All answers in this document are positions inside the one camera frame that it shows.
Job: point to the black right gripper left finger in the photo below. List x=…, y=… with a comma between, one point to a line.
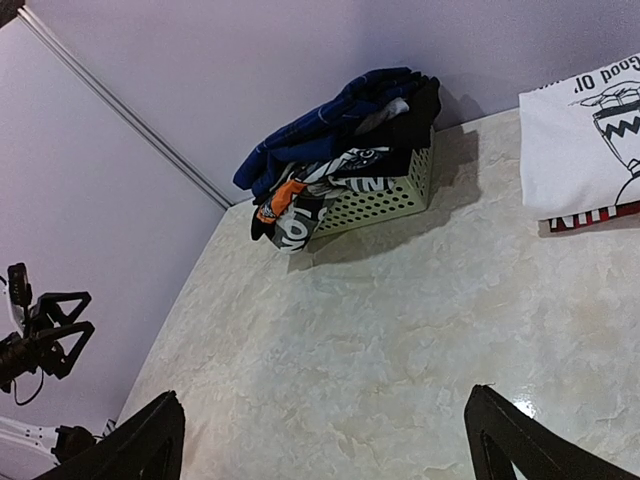
x=149, y=445

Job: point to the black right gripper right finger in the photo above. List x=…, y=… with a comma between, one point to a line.
x=503, y=440

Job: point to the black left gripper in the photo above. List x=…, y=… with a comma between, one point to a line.
x=40, y=345

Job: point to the blue plaid flannel shirt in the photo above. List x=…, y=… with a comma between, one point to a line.
x=320, y=134

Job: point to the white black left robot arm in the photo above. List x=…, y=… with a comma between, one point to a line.
x=59, y=444

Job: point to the cream perforated laundry basket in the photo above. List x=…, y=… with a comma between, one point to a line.
x=409, y=195

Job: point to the black white orange printed shirt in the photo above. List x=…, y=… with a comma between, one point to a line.
x=290, y=213

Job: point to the folded red white shirt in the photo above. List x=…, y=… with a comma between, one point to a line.
x=592, y=217

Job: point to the folded white cartoon t-shirt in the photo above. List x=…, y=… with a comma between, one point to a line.
x=580, y=142

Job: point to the black garment in basket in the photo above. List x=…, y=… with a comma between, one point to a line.
x=394, y=140

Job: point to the grey garment in basket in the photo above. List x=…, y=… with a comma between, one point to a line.
x=394, y=108

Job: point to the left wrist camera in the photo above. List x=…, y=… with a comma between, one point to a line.
x=17, y=285

